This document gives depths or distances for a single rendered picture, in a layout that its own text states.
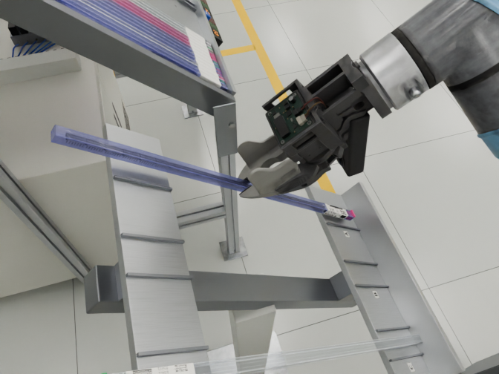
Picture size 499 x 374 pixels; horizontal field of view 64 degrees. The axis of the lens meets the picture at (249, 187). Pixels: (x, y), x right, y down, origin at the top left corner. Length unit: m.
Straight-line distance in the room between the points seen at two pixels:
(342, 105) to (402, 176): 1.35
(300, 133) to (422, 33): 0.15
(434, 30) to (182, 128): 1.52
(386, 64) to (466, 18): 0.08
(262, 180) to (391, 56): 0.20
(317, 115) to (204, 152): 1.35
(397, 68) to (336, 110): 0.07
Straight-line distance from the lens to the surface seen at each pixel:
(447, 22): 0.46
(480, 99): 0.48
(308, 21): 2.48
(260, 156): 0.53
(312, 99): 0.44
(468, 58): 0.46
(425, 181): 1.81
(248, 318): 0.58
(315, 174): 0.48
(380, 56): 0.45
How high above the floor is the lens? 1.37
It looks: 56 degrees down
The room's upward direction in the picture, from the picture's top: straight up
